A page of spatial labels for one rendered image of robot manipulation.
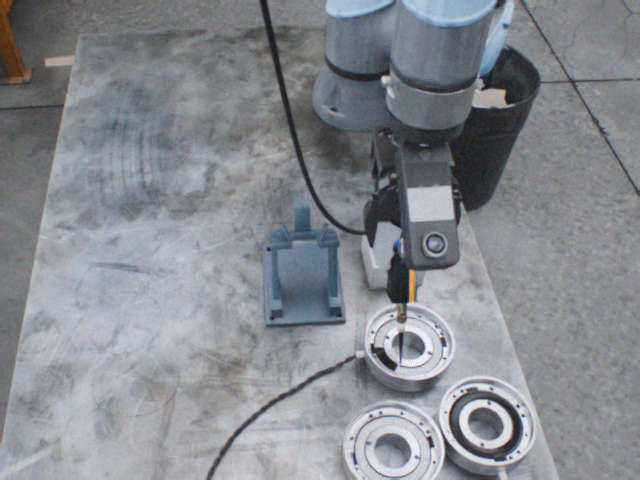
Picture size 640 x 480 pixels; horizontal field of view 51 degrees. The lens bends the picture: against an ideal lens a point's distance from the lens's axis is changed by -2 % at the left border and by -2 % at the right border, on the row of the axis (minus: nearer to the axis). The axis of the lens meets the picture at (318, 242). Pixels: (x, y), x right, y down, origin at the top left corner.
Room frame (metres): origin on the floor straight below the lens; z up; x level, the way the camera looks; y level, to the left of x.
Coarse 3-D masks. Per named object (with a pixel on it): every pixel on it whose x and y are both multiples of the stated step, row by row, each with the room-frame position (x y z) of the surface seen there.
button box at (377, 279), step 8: (368, 248) 0.57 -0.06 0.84; (368, 256) 0.56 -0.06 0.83; (368, 264) 0.56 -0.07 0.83; (368, 272) 0.55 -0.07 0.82; (376, 272) 0.54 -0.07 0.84; (384, 272) 0.54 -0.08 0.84; (424, 272) 0.55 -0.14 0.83; (368, 280) 0.55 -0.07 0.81; (376, 280) 0.54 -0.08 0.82; (384, 280) 0.54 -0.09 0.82; (376, 288) 0.54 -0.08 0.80; (384, 288) 0.54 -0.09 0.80
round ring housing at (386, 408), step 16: (384, 400) 0.36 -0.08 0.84; (368, 416) 0.34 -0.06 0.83; (384, 416) 0.35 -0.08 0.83; (400, 416) 0.35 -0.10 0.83; (416, 416) 0.35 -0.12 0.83; (352, 432) 0.32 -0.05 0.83; (384, 432) 0.33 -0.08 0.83; (400, 432) 0.33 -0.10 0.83; (432, 432) 0.33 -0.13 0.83; (352, 448) 0.31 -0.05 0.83; (368, 448) 0.31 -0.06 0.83; (400, 448) 0.32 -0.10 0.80; (416, 448) 0.31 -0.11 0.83; (432, 448) 0.31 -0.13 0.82; (352, 464) 0.29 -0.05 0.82; (416, 464) 0.29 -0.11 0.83; (432, 464) 0.29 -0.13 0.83
